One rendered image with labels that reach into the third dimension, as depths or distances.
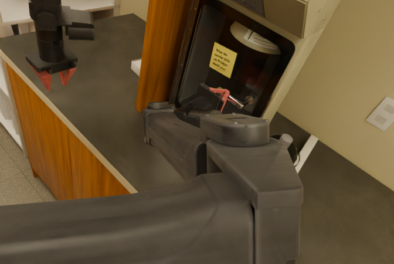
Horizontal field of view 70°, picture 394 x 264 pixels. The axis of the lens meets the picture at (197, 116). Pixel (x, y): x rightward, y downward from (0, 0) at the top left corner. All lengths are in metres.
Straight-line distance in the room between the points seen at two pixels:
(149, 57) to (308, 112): 0.69
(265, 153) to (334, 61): 0.96
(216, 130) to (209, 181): 0.07
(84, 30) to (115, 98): 0.39
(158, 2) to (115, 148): 0.44
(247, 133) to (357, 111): 0.99
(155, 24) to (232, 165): 0.70
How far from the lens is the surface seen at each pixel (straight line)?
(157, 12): 0.82
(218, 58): 0.79
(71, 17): 0.73
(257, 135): 0.21
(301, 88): 1.20
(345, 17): 1.10
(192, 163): 0.26
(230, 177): 0.16
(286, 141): 0.69
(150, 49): 0.87
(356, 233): 1.03
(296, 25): 0.62
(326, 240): 0.95
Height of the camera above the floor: 1.63
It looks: 41 degrees down
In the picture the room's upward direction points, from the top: 18 degrees clockwise
